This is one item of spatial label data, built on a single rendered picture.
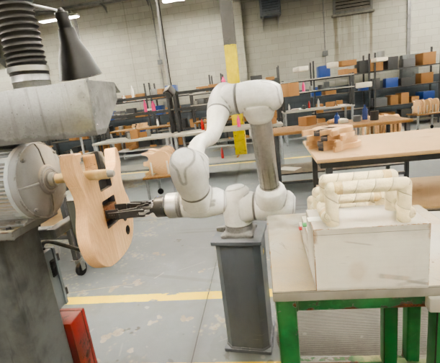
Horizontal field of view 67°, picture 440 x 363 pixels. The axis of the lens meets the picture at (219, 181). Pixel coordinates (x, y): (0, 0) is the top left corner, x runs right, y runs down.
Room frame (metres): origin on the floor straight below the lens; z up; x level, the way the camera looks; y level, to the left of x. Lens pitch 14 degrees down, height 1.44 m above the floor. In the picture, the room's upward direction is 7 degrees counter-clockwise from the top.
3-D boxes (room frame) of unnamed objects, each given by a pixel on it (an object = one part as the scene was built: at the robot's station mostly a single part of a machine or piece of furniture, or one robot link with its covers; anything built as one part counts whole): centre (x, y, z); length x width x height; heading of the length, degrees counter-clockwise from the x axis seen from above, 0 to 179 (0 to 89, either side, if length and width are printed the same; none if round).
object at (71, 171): (1.02, 0.44, 1.28); 0.07 x 0.04 x 0.10; 172
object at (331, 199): (0.77, -0.27, 1.15); 0.03 x 0.03 x 0.09
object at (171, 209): (1.11, 0.17, 1.10); 0.09 x 0.06 x 0.09; 172
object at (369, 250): (0.81, -0.36, 1.02); 0.27 x 0.15 x 0.17; 82
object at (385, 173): (0.84, -0.36, 1.20); 0.20 x 0.03 x 0.03; 81
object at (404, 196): (0.75, -0.43, 1.15); 0.03 x 0.03 x 0.09
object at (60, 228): (1.28, 0.64, 1.02); 0.19 x 0.04 x 0.04; 172
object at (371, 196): (0.92, -0.38, 1.12); 0.20 x 0.03 x 0.03; 81
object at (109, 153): (1.27, 0.41, 1.26); 0.07 x 0.04 x 0.09; 172
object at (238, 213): (1.74, -0.09, 0.87); 0.18 x 0.16 x 0.22; 74
